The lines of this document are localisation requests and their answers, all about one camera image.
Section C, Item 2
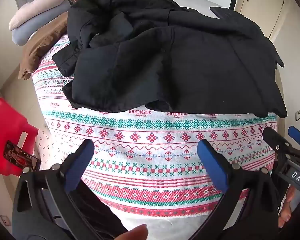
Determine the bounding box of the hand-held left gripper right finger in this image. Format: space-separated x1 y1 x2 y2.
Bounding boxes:
197 139 281 221

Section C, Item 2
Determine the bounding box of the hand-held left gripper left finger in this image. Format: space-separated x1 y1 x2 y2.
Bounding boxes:
12 139 95 221

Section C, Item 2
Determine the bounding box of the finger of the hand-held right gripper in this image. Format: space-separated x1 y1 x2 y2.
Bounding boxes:
262 127 292 157
288 125 300 153

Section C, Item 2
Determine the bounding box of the black jacket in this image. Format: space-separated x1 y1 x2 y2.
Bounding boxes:
52 0 288 119

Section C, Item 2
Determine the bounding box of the person's right hand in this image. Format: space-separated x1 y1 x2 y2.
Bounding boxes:
277 186 297 229

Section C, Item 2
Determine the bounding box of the person's left hand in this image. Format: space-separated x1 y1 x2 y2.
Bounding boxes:
114 224 149 240

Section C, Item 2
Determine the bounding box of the dark printed phone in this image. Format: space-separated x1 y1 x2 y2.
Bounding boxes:
3 141 40 173

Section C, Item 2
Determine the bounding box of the red green patterned blanket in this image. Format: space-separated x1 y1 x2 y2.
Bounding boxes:
31 34 278 218

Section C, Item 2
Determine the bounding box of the red plastic stool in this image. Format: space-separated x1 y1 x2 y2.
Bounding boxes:
0 97 40 177

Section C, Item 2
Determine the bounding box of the brown garment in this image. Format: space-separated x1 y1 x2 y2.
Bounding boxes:
18 11 72 80

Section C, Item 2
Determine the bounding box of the cream door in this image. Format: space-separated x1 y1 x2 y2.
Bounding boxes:
234 0 288 40

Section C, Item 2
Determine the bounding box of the pale blue pillow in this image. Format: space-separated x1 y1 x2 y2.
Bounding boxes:
11 0 72 47

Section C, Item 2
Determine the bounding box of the white bed sheet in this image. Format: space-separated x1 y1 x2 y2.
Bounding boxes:
107 0 230 240

